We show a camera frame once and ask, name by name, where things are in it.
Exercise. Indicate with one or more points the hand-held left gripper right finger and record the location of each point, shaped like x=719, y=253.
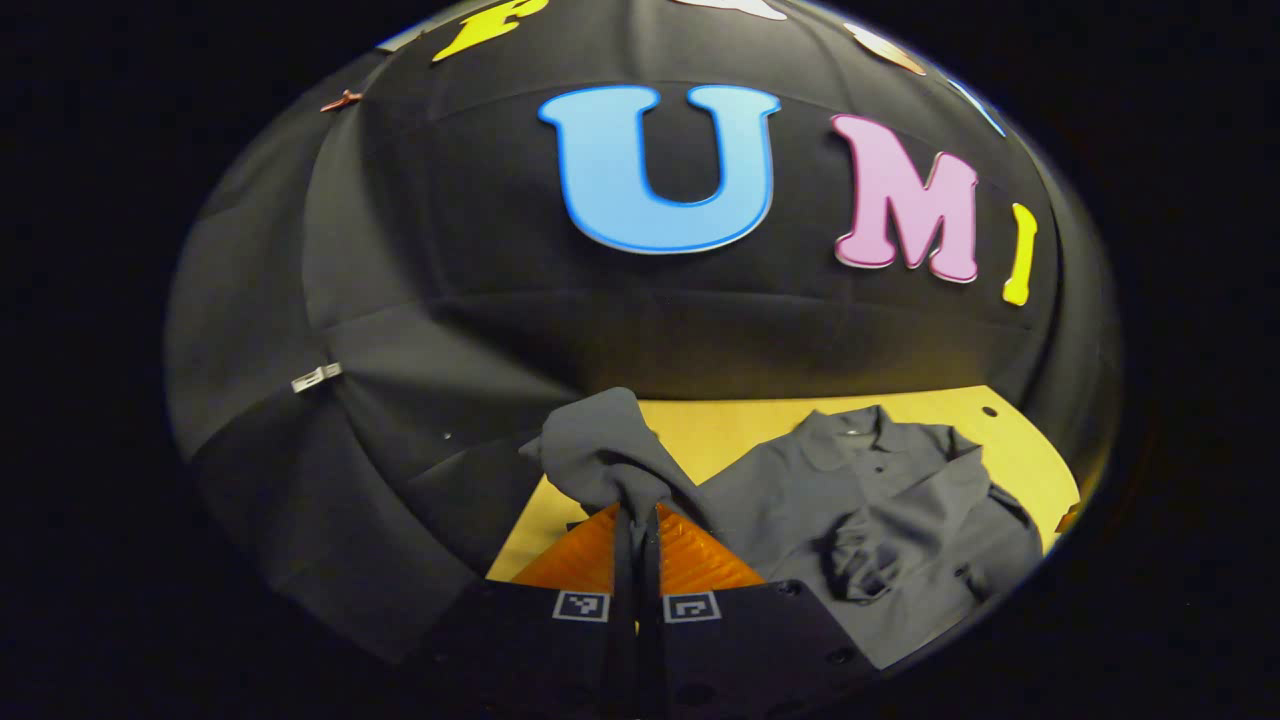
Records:
x=650, y=650

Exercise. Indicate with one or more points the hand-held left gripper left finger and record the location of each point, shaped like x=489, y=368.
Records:
x=624, y=650

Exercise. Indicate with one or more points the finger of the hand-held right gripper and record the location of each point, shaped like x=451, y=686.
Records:
x=1068, y=518

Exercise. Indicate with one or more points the grey button shirt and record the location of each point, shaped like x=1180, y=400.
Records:
x=850, y=500

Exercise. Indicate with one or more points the small white clip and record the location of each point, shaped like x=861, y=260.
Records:
x=316, y=377

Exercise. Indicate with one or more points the black backdrop cloth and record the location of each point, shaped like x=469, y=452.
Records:
x=450, y=250

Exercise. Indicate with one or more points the small red clip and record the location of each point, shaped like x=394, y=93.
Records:
x=342, y=100

